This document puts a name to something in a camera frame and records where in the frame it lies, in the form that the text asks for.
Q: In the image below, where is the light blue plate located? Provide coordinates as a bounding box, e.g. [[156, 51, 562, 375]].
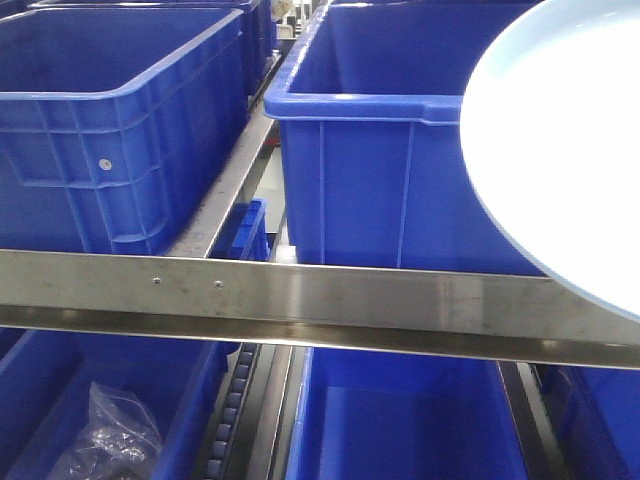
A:
[[460, 1, 639, 319]]

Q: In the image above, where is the blue lower crate front-left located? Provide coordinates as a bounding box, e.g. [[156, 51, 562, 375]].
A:
[[210, 198, 270, 262]]

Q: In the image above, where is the blue upper crate middle-right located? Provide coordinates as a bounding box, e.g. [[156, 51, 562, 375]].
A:
[[264, 1, 538, 275]]

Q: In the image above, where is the blue lower crate middle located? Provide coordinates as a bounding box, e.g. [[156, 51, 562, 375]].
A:
[[286, 348, 528, 479]]

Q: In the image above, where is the roller conveyor track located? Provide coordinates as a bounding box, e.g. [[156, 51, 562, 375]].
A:
[[201, 343, 260, 479]]

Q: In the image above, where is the blue upper crate middle-left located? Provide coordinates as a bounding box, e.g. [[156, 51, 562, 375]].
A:
[[1, 7, 247, 255]]

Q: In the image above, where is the clear plastic bag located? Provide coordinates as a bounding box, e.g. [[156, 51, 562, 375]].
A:
[[48, 382, 163, 479]]

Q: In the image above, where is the blue lower crate back-left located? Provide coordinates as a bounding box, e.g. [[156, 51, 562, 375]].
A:
[[1, 328, 238, 479]]

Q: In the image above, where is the blue upper crate left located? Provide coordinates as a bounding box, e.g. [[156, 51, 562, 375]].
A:
[[28, 0, 275, 96]]

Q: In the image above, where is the blue lower crate right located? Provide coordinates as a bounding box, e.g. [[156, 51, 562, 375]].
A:
[[541, 366, 639, 479]]

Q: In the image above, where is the steel divider rail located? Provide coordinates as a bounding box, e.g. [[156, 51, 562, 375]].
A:
[[167, 101, 278, 259]]

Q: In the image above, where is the stainless steel shelf rail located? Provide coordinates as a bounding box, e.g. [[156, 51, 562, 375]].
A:
[[1, 250, 639, 369]]

